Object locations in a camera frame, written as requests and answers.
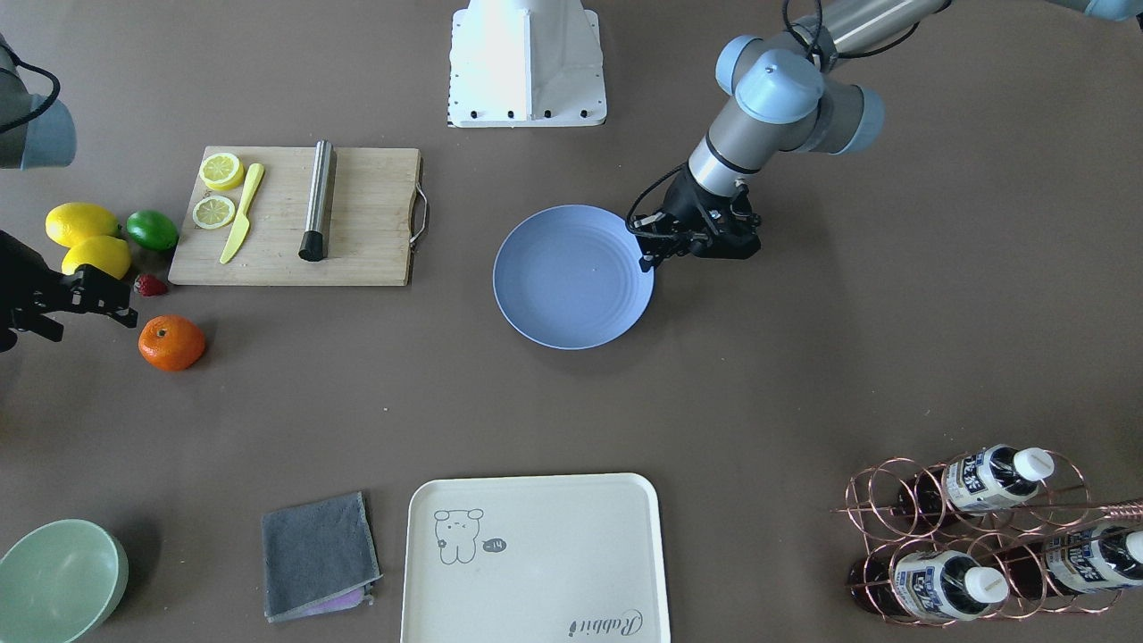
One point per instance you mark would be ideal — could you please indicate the wooden cutting board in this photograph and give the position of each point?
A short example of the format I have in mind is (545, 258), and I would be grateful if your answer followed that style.
(370, 223)

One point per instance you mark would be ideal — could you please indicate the green lime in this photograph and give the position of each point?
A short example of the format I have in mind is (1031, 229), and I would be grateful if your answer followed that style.
(152, 230)

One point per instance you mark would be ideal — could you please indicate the orange fruit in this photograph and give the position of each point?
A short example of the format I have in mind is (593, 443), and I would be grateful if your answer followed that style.
(171, 343)

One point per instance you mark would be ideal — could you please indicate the tea bottle one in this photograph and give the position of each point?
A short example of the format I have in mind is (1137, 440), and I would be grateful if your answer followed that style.
(994, 478)

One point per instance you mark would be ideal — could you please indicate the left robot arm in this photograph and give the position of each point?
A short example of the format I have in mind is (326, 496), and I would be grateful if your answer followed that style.
(781, 98)

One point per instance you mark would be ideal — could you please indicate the lemon slice one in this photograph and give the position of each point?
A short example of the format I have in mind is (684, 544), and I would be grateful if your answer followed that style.
(222, 171)

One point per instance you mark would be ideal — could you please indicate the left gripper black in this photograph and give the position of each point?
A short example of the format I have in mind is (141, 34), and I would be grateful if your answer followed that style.
(688, 201)

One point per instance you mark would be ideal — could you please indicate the yellow lemon upper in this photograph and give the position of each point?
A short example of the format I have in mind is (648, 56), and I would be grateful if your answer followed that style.
(71, 223)

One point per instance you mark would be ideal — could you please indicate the yellow plastic knife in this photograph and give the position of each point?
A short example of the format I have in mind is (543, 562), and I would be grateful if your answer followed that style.
(241, 223)

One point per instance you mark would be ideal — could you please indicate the red strawberry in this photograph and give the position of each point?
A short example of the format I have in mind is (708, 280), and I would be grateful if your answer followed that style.
(148, 285)

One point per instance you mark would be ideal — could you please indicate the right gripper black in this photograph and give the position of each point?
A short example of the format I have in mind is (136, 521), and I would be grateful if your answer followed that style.
(20, 279)

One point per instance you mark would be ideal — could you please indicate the green bowl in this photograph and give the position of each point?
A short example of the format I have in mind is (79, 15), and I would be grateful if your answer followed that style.
(61, 581)

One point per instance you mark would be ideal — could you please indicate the tea bottle three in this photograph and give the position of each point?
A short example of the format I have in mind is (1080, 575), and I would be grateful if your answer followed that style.
(1095, 560)

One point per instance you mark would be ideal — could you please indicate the copper wire bottle rack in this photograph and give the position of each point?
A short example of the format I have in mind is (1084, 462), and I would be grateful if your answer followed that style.
(1063, 503)

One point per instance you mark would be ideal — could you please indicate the lemon slice two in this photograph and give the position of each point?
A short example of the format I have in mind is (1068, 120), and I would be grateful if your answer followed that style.
(213, 212)

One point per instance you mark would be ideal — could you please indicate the blue plate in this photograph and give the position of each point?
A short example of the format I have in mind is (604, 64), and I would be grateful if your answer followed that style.
(568, 277)

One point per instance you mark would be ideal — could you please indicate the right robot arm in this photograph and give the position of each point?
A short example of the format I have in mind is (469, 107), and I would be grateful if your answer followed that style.
(37, 131)

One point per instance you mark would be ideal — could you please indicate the grey folded cloth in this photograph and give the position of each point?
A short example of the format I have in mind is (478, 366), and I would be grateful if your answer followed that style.
(318, 558)

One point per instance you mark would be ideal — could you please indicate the yellow lemon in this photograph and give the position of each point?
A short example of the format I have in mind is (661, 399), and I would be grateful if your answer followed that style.
(107, 253)
(71, 223)

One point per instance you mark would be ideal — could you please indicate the yellow lemon lower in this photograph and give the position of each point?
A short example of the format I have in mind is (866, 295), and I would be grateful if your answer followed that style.
(107, 253)

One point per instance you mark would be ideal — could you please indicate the tea bottle two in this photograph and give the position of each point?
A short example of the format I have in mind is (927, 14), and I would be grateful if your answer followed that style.
(927, 587)

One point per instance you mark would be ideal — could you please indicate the cream rectangular tray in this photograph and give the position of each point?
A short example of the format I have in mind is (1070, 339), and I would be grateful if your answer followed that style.
(557, 558)

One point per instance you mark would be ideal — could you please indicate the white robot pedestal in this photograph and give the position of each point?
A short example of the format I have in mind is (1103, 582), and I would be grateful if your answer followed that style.
(526, 64)

